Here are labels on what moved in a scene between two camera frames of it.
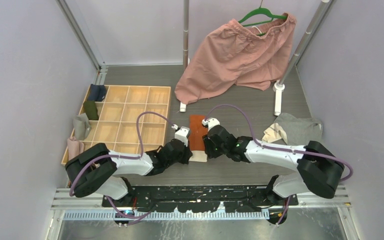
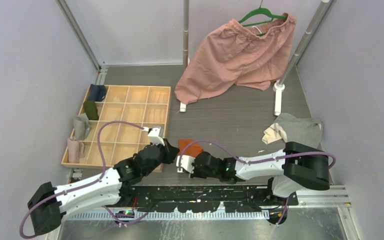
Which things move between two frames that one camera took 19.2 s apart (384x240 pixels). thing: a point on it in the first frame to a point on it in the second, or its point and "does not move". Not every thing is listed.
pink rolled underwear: [75, 147] does not move
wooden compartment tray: [118, 113] does not move
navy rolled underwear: [97, 93] does not move
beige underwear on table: [274, 133] does not move
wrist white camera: [182, 134] to [156, 135]
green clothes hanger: [259, 11] does not move
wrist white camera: [211, 122] to [186, 163]
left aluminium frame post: [100, 68] does not move
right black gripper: [209, 149] to [195, 174]
